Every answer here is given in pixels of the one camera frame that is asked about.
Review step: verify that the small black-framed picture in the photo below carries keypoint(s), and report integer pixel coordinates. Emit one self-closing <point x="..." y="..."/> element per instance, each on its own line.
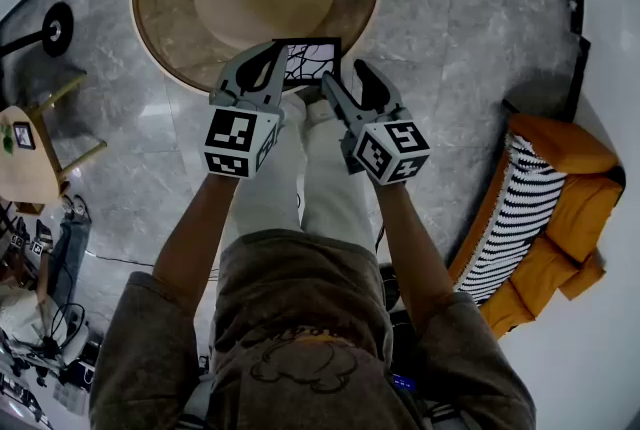
<point x="23" y="135"/>

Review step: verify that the black and white striped blanket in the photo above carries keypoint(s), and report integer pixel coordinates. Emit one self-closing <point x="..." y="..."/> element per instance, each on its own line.
<point x="520" y="218"/>

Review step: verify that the person's white trousers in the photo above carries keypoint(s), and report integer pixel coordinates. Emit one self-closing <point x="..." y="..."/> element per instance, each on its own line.
<point x="270" y="198"/>

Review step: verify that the black wheeled stand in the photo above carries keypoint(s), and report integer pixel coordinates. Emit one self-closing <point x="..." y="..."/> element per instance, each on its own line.
<point x="57" y="28"/>

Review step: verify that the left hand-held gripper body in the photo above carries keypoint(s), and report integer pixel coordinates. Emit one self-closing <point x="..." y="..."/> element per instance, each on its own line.
<point x="240" y="143"/>

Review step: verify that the person's left forearm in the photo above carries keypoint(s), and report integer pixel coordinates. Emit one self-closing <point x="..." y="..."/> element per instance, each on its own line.
<point x="192" y="243"/>

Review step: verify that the pile of black equipment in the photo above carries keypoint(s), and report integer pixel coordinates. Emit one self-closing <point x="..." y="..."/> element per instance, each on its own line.
<point x="45" y="353"/>

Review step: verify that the orange sofa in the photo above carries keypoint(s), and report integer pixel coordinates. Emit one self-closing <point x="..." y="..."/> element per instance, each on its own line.
<point x="575" y="198"/>

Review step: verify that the person's right forearm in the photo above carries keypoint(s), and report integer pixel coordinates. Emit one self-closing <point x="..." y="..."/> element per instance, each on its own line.
<point x="415" y="248"/>

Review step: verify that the light wooden side table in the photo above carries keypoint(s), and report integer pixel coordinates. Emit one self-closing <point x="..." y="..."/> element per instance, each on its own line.
<point x="25" y="173"/>

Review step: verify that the black framed picture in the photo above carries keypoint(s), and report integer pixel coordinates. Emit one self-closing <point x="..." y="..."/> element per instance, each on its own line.
<point x="315" y="60"/>

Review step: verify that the black device with blue screen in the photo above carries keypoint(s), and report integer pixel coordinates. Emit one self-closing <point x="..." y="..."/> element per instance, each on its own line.
<point x="404" y="382"/>

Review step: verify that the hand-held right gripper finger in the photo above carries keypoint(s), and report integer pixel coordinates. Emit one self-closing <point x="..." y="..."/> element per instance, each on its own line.
<point x="340" y="98"/>
<point x="380" y="93"/>

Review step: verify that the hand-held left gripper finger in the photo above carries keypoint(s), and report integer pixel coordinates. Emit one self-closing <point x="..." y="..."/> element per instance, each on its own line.
<point x="279" y="78"/>
<point x="227" y="75"/>

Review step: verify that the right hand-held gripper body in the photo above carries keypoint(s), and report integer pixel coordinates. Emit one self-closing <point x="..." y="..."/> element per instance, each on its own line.
<point x="390" y="153"/>

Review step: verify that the brown graphic shirt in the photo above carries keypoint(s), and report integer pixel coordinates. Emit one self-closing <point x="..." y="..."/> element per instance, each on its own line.
<point x="300" y="298"/>

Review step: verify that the green plant leaves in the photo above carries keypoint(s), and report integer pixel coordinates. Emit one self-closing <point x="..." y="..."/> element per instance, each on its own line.
<point x="6" y="143"/>

